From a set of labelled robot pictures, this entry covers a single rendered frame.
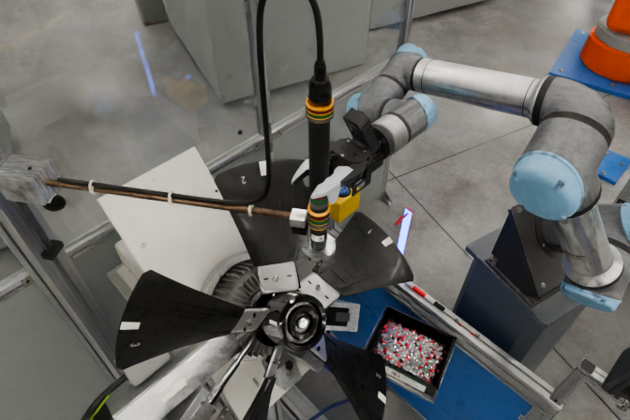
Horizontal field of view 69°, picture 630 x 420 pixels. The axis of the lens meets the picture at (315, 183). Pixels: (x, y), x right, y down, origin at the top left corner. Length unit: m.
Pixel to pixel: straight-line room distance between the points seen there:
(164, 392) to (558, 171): 0.87
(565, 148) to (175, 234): 0.85
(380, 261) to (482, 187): 2.04
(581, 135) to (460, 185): 2.30
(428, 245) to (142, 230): 1.90
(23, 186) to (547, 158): 0.98
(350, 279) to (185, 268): 0.40
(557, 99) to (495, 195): 2.25
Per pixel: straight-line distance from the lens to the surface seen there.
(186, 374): 1.11
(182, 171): 1.19
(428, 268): 2.65
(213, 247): 1.21
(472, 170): 3.27
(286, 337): 1.00
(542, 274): 1.37
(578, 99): 0.91
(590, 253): 1.07
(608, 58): 4.53
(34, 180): 1.08
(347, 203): 1.45
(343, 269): 1.13
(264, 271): 1.05
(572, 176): 0.84
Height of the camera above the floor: 2.12
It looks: 45 degrees down
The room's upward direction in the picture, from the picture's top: straight up
